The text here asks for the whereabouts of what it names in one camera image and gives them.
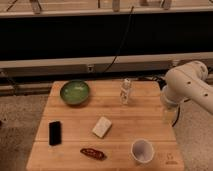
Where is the green bowl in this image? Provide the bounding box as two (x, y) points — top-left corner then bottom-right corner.
(60, 80), (90, 105)

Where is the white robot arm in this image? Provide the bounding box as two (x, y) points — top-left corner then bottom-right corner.
(160, 61), (213, 125)

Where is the wooden table board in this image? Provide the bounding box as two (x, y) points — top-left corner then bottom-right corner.
(26, 80), (184, 171)

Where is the black hanging cable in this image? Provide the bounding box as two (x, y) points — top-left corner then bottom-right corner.
(101, 5), (135, 74)

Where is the white paper cup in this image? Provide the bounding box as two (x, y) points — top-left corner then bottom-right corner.
(131, 139), (155, 164)

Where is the black rectangular block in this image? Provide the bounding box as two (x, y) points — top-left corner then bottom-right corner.
(49, 121), (61, 146)

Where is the clear plastic bottle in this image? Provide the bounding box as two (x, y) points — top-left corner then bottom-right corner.
(120, 78), (131, 104)

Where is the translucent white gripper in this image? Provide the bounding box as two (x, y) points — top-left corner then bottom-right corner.
(162, 104), (178, 125)

